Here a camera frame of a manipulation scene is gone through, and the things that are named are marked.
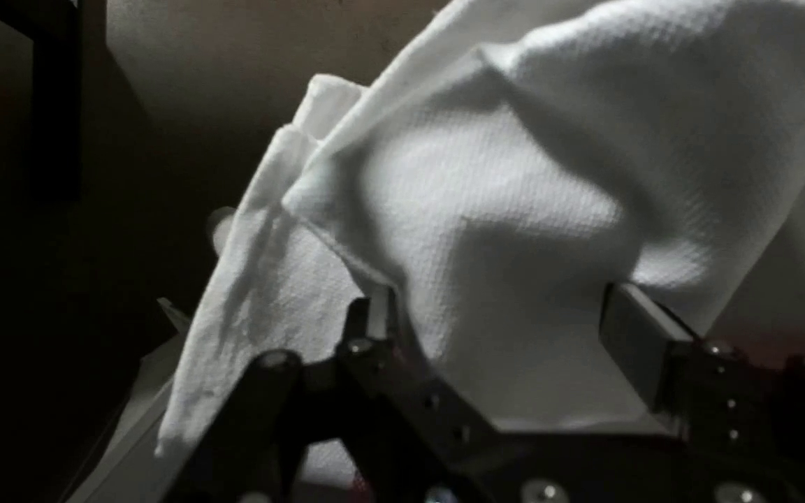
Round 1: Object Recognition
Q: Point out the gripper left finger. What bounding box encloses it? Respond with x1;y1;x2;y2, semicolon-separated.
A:
164;285;508;503

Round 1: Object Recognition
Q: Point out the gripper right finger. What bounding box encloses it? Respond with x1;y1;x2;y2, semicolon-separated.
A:
598;282;805;503

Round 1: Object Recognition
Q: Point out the white towel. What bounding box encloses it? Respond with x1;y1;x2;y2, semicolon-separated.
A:
154;0;805;490

